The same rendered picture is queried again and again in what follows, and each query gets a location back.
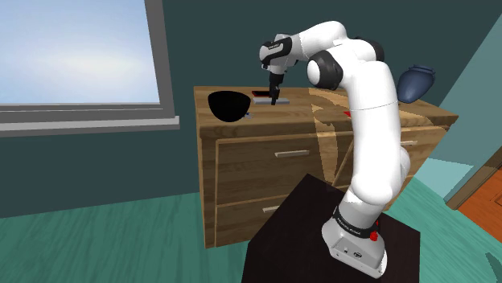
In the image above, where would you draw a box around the black bowl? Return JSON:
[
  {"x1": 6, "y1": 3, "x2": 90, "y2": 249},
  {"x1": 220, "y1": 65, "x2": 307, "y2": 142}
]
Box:
[{"x1": 207, "y1": 90, "x2": 252, "y2": 123}]

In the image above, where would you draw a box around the grey flat rectangular block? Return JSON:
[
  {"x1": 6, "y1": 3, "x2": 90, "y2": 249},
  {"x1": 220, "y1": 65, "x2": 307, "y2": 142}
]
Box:
[{"x1": 252, "y1": 96, "x2": 290, "y2": 105}]

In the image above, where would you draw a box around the wooden chest of drawers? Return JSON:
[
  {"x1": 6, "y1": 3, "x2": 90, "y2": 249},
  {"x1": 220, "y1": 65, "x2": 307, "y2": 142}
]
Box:
[{"x1": 193, "y1": 85, "x2": 459, "y2": 249}]

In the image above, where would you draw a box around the dark blue vase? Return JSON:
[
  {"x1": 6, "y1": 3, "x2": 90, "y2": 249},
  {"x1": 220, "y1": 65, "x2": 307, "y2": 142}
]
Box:
[{"x1": 397, "y1": 64, "x2": 437, "y2": 105}]

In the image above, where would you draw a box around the dark robot stand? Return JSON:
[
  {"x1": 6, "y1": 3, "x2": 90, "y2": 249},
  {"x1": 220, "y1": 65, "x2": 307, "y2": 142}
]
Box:
[{"x1": 241, "y1": 173, "x2": 422, "y2": 283}]

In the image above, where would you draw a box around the grey framed window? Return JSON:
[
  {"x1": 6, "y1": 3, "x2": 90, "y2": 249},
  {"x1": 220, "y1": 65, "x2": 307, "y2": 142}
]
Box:
[{"x1": 0, "y1": 0, "x2": 180, "y2": 138}]

